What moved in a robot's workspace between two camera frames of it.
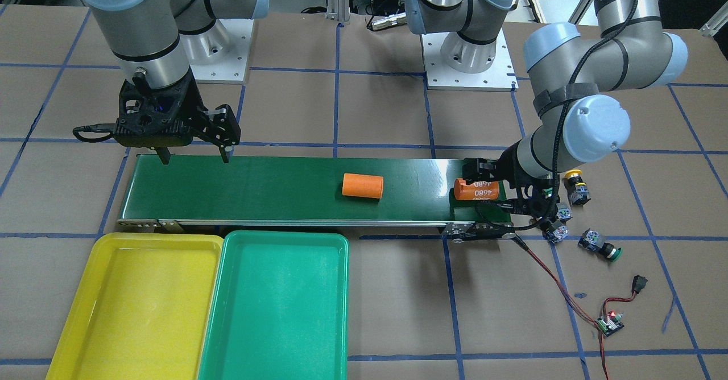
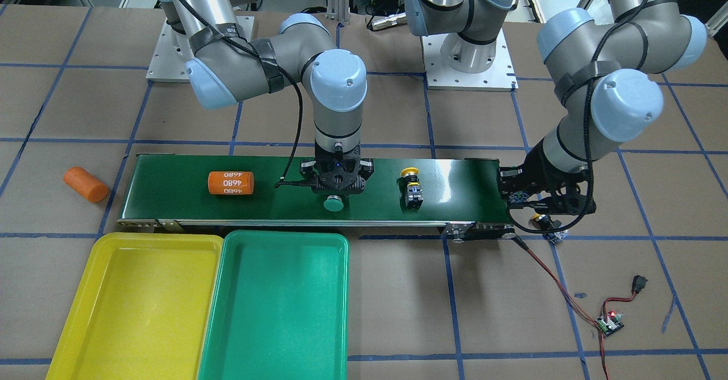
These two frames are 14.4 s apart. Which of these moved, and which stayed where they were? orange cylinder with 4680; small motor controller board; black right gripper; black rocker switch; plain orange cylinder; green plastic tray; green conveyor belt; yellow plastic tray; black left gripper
Moved: plain orange cylinder; orange cylinder with 4680; black right gripper; black left gripper
Stayed: yellow plastic tray; black rocker switch; small motor controller board; green plastic tray; green conveyor belt
